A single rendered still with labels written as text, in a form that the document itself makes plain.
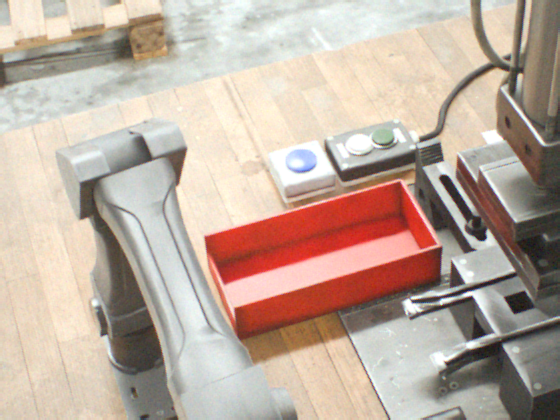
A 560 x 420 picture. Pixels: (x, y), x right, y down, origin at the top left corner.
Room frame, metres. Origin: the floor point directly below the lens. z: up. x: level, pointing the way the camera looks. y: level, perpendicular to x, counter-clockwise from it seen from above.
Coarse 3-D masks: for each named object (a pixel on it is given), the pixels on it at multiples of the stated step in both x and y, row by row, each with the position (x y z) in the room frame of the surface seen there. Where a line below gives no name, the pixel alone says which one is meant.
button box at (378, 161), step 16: (464, 80) 1.26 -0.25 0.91; (448, 96) 1.22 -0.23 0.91; (368, 128) 1.15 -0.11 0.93; (384, 128) 1.14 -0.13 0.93; (400, 128) 1.14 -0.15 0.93; (336, 144) 1.12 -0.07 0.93; (400, 144) 1.11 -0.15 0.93; (336, 160) 1.09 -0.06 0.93; (352, 160) 1.09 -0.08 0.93; (368, 160) 1.09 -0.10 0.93; (384, 160) 1.09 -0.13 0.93; (400, 160) 1.09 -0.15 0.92; (352, 176) 1.07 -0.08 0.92; (368, 176) 1.08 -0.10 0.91
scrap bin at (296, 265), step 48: (384, 192) 1.01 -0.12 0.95; (240, 240) 0.96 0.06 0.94; (288, 240) 0.97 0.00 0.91; (336, 240) 0.98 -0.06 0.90; (384, 240) 0.97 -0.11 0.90; (432, 240) 0.92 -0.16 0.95; (240, 288) 0.91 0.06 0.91; (288, 288) 0.91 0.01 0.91; (336, 288) 0.87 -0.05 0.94; (384, 288) 0.89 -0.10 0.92; (240, 336) 0.84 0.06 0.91
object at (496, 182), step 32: (480, 160) 0.86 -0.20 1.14; (512, 160) 0.81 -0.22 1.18; (480, 192) 0.82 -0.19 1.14; (512, 192) 0.77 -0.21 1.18; (544, 192) 0.76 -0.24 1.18; (512, 224) 0.73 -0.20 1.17; (544, 224) 0.74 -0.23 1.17; (512, 256) 0.74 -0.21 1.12; (544, 256) 0.72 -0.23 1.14; (544, 288) 0.70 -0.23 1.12
